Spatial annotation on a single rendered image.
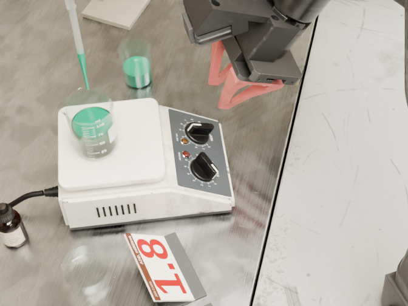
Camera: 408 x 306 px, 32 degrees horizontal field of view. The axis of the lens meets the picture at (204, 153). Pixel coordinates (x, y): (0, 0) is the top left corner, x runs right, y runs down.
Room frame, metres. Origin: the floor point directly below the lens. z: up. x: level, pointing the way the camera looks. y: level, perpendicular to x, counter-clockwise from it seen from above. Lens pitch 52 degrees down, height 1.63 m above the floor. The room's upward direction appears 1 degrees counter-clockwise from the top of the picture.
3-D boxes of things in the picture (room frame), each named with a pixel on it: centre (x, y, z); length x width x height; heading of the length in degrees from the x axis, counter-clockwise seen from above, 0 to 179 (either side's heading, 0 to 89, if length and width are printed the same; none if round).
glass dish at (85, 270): (0.39, 0.14, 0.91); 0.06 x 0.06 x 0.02
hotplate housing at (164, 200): (0.52, 0.08, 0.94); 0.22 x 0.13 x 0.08; 96
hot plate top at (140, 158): (0.52, 0.11, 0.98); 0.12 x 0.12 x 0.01; 6
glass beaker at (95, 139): (0.51, 0.12, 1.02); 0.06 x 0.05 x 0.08; 96
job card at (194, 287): (0.39, 0.05, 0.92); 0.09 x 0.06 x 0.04; 24
